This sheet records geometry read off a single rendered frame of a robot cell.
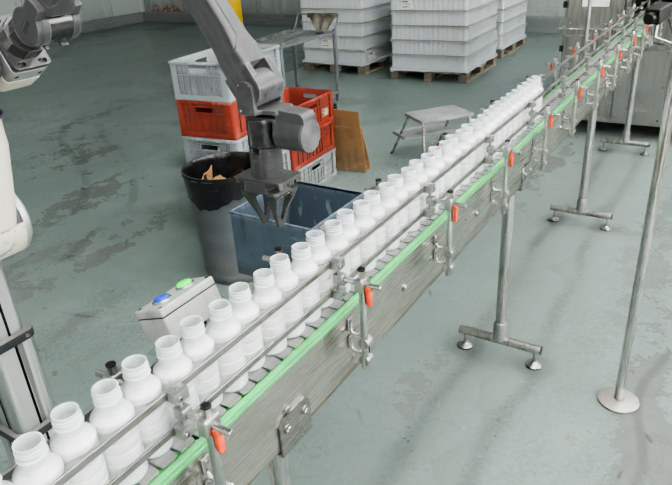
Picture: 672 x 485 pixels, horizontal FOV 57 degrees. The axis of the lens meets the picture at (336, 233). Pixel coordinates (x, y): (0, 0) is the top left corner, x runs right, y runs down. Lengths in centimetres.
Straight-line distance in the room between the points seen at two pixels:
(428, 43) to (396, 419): 598
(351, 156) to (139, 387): 410
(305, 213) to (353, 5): 642
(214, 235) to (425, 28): 515
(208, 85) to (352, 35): 501
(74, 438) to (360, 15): 778
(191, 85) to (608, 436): 274
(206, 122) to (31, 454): 305
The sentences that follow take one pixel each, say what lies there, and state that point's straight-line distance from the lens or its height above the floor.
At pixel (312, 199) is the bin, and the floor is 89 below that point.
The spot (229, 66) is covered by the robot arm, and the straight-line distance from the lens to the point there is 106.
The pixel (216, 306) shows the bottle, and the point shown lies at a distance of 108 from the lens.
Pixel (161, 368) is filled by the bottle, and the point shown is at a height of 113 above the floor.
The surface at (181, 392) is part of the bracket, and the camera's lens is 98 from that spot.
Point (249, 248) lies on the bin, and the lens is 198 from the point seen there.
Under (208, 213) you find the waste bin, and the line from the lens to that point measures 329.
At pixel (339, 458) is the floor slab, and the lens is 240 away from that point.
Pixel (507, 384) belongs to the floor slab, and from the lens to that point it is 274.
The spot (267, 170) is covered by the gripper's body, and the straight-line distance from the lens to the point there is 109.
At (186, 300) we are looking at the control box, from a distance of 120.
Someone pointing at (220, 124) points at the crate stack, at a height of 75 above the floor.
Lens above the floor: 171
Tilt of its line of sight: 26 degrees down
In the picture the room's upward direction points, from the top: 4 degrees counter-clockwise
